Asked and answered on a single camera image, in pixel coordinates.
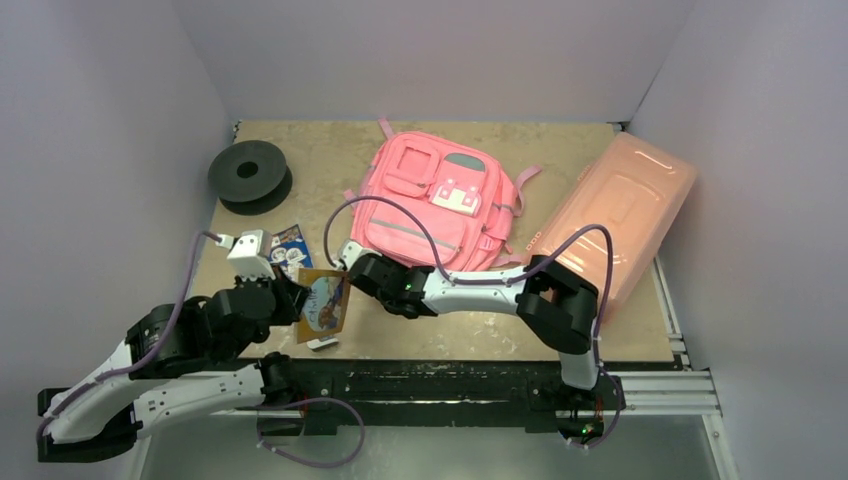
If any black filament spool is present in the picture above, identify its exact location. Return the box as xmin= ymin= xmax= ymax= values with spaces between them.
xmin=207 ymin=140 xmax=293 ymax=216

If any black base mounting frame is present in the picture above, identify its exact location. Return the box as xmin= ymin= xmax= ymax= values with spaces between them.
xmin=257 ymin=357 xmax=678 ymax=442

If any wrist white camera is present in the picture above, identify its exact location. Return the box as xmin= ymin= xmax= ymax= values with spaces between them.
xmin=215 ymin=229 xmax=275 ymax=281
xmin=336 ymin=239 xmax=366 ymax=271

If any small white stapler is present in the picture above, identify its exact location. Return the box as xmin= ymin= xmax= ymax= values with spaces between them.
xmin=306 ymin=336 xmax=339 ymax=351

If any brown illustrated picture book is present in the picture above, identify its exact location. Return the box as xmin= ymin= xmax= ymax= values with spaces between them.
xmin=295 ymin=268 xmax=350 ymax=344

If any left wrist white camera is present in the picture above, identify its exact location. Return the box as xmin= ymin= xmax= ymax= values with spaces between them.
xmin=215 ymin=229 xmax=275 ymax=281

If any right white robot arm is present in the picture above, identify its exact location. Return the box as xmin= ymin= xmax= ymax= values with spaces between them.
xmin=339 ymin=250 xmax=607 ymax=407

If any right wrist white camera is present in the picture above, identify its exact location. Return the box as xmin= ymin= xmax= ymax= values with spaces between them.
xmin=336 ymin=239 xmax=366 ymax=271

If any aluminium rail frame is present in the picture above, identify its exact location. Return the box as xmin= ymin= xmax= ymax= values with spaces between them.
xmin=119 ymin=311 xmax=740 ymax=480

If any pink student backpack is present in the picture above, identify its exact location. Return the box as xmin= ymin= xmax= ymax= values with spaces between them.
xmin=345 ymin=119 xmax=541 ymax=271

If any blue book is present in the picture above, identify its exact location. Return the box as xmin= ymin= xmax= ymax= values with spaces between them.
xmin=269 ymin=225 xmax=313 ymax=282

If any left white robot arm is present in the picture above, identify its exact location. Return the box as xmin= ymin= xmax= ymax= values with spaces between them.
xmin=36 ymin=274 xmax=309 ymax=463

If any pink translucent plastic box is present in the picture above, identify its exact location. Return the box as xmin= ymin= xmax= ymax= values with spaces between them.
xmin=527 ymin=132 xmax=697 ymax=316

